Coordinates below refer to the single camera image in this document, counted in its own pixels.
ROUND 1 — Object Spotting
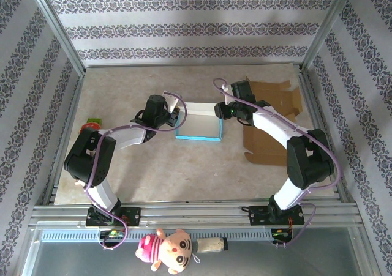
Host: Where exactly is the blue white paper box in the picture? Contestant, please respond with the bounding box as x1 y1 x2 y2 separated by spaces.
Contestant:
175 102 224 142

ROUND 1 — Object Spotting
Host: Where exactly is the brown cardboard box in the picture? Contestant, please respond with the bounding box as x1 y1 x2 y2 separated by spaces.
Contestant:
241 75 303 166

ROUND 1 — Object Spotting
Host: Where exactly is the red round tin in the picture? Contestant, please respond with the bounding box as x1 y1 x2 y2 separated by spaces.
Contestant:
80 122 100 133

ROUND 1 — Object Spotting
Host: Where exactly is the small circuit board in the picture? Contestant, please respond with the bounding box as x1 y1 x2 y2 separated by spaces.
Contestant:
99 229 125 239
271 228 293 239

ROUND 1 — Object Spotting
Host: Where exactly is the beige cylinder black cap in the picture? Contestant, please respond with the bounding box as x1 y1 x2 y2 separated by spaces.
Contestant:
195 237 229 254

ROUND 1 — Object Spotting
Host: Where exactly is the pink plush doll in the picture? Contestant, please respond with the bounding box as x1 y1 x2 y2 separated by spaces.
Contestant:
135 228 202 275

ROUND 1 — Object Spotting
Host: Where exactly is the aluminium side rail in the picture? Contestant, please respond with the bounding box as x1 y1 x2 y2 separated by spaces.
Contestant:
42 73 85 206
297 64 358 204

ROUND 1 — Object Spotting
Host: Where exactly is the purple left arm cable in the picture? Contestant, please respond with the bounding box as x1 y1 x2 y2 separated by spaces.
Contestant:
84 91 188 252

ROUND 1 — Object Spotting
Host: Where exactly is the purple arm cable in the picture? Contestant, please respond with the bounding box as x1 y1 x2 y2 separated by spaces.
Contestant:
84 91 188 252
213 78 342 248

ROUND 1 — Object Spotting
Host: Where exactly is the aluminium mounting rail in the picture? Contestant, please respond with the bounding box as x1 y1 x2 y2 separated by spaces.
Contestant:
29 198 364 231

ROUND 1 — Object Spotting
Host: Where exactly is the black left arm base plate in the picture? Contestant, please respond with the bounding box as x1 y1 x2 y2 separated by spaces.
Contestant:
85 207 142 228

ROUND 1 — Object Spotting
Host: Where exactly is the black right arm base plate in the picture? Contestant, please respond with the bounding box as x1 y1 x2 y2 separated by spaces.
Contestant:
241 204 306 227

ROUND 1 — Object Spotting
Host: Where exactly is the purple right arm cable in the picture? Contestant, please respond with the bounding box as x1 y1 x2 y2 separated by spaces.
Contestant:
213 78 342 248

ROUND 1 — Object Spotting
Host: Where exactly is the aluminium frame post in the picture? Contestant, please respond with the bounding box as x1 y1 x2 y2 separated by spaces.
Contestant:
26 0 87 78
301 0 363 72

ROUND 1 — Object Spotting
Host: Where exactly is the grey slotted cable duct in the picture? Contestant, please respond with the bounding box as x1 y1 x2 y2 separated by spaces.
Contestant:
39 229 276 243

